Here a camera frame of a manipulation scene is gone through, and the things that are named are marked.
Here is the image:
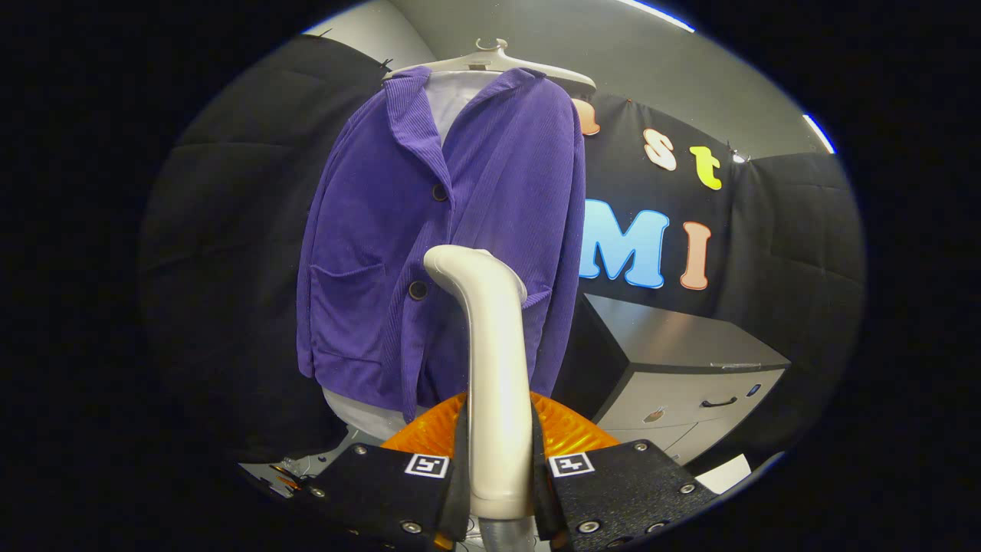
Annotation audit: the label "white flat board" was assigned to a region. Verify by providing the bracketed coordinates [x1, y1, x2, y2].
[693, 453, 753, 496]

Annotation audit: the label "grey drawer cabinet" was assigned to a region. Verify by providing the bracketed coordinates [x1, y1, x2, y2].
[552, 293, 792, 466]

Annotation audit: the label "purple corduroy jacket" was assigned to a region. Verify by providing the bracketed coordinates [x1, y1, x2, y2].
[296, 66, 588, 423]

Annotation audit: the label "white clothes hanger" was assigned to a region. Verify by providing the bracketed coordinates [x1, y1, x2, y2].
[382, 38, 598, 94]

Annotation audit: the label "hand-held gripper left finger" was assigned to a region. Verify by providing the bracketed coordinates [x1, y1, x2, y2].
[290, 393, 471, 552]

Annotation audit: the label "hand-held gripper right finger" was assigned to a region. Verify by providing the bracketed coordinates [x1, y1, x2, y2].
[528, 391, 721, 552]

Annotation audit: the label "white garment steamer head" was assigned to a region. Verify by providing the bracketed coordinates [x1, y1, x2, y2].
[423, 244, 534, 521]

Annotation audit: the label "black orange tool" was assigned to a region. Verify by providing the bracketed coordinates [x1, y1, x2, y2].
[264, 462, 306, 495]

